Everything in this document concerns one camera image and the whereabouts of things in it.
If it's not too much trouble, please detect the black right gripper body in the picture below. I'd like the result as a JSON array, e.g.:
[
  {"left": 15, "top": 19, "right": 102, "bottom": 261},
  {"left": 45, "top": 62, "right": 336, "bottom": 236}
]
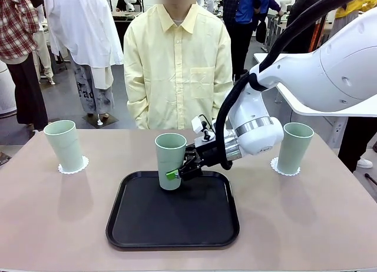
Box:
[{"left": 193, "top": 141, "right": 222, "bottom": 169}]

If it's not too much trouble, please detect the pale green plastic cup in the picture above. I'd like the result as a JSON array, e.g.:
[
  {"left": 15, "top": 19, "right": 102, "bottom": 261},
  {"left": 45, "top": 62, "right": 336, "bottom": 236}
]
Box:
[
  {"left": 154, "top": 132, "right": 188, "bottom": 192},
  {"left": 276, "top": 122, "right": 315, "bottom": 175},
  {"left": 43, "top": 120, "right": 85, "bottom": 173}
]

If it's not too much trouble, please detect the white scalloped paper coaster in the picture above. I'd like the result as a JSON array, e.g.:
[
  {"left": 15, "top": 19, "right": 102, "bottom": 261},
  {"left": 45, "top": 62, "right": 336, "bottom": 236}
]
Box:
[
  {"left": 58, "top": 155, "right": 90, "bottom": 175},
  {"left": 270, "top": 156, "right": 302, "bottom": 177}
]

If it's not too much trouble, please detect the black plastic tray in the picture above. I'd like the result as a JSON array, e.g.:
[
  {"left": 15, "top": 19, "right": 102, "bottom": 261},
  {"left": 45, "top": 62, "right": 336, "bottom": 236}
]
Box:
[{"left": 105, "top": 170, "right": 240, "bottom": 252}]

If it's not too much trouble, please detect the person in yellow shirt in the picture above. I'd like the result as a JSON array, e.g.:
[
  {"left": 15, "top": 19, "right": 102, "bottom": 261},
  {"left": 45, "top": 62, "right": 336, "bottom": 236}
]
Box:
[{"left": 123, "top": 0, "right": 233, "bottom": 131}]

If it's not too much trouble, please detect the white background table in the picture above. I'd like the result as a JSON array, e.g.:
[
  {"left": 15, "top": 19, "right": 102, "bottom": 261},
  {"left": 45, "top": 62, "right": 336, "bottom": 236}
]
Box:
[{"left": 253, "top": 52, "right": 377, "bottom": 149}]

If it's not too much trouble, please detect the black hanging bag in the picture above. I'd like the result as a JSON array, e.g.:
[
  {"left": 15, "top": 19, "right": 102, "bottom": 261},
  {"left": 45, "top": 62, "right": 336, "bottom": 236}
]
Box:
[{"left": 255, "top": 20, "right": 267, "bottom": 44}]

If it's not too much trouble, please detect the grey background desk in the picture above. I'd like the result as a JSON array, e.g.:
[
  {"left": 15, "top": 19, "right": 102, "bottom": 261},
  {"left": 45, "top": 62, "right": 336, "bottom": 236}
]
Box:
[{"left": 266, "top": 14, "right": 288, "bottom": 52}]

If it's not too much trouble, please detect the dark background workbench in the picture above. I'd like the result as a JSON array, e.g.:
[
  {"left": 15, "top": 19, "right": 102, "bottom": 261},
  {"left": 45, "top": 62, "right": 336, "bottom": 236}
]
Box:
[{"left": 113, "top": 10, "right": 142, "bottom": 49}]

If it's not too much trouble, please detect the bystander in black jacket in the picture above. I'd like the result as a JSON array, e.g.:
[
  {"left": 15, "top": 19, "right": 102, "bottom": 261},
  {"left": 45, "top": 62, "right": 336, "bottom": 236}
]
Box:
[{"left": 287, "top": 0, "right": 328, "bottom": 54}]

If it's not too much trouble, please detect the bystander in blue jacket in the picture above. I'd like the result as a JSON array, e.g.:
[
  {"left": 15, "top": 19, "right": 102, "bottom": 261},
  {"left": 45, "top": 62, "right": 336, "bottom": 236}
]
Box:
[{"left": 222, "top": 0, "right": 282, "bottom": 78}]

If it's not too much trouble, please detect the bystander in white smock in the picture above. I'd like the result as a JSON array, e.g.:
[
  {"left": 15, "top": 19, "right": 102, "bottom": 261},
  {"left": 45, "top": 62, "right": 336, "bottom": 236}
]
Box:
[{"left": 44, "top": 0, "right": 124, "bottom": 126}]

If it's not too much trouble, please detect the bystander in yellow jacket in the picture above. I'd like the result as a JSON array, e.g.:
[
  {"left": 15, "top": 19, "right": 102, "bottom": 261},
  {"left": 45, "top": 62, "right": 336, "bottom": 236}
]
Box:
[{"left": 329, "top": 0, "right": 377, "bottom": 40}]

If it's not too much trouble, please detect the bystander in red plaid shirt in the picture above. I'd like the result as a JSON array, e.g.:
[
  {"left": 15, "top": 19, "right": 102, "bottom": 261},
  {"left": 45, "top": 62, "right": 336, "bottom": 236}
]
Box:
[{"left": 0, "top": 0, "right": 49, "bottom": 131}]

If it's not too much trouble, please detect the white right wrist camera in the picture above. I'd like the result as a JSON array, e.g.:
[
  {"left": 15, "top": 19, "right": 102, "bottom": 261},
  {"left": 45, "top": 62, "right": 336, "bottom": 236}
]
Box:
[{"left": 190, "top": 114, "right": 216, "bottom": 143}]

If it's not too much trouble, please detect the black right arm hose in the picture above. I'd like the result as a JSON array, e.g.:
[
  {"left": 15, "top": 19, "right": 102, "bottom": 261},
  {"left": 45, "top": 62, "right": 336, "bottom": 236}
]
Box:
[{"left": 214, "top": 0, "right": 377, "bottom": 170}]

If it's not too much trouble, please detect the orange and black post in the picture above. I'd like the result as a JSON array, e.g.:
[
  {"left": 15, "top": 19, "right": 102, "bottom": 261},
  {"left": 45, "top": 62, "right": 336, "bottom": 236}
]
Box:
[{"left": 312, "top": 17, "right": 325, "bottom": 54}]

